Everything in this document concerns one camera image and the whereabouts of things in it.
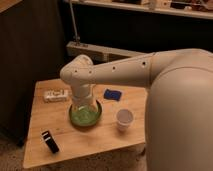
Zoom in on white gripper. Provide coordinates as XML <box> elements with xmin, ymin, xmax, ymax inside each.
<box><xmin>71</xmin><ymin>84</ymin><xmax>96</xmax><ymax>107</ymax></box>

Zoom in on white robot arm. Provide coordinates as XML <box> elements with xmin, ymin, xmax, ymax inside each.
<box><xmin>60</xmin><ymin>49</ymin><xmax>213</xmax><ymax>171</ymax></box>

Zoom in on black standing eraser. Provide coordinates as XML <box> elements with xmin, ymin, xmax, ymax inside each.
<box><xmin>42</xmin><ymin>131</ymin><xmax>59</xmax><ymax>153</ymax></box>

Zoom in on green bowl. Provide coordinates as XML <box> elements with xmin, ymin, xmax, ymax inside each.
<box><xmin>69</xmin><ymin>100</ymin><xmax>102</xmax><ymax>127</ymax></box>

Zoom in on white rectangular box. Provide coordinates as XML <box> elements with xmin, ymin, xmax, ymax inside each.
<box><xmin>43</xmin><ymin>89</ymin><xmax>69</xmax><ymax>102</ymax></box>

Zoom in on blue sponge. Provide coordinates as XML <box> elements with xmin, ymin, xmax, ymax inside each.
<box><xmin>104</xmin><ymin>89</ymin><xmax>122</xmax><ymax>101</ymax></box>

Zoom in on beige base beam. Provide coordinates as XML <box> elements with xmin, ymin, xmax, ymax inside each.
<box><xmin>66</xmin><ymin>41</ymin><xmax>142</xmax><ymax>62</ymax></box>

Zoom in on white paper cup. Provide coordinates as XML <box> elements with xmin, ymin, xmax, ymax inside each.
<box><xmin>116</xmin><ymin>109</ymin><xmax>134</xmax><ymax>131</ymax></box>

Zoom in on metal pole stand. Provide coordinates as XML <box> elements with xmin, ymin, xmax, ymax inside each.
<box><xmin>69</xmin><ymin>0</ymin><xmax>81</xmax><ymax>45</ymax></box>

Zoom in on small wooden table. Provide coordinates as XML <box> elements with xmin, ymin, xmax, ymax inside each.
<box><xmin>23</xmin><ymin>79</ymin><xmax>147</xmax><ymax>168</ymax></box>

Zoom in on dark cabinet panel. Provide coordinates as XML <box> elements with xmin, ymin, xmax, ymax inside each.
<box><xmin>0</xmin><ymin>0</ymin><xmax>65</xmax><ymax>145</ymax></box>

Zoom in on wooden background shelf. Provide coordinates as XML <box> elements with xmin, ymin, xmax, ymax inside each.
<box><xmin>63</xmin><ymin>0</ymin><xmax>213</xmax><ymax>20</ymax></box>

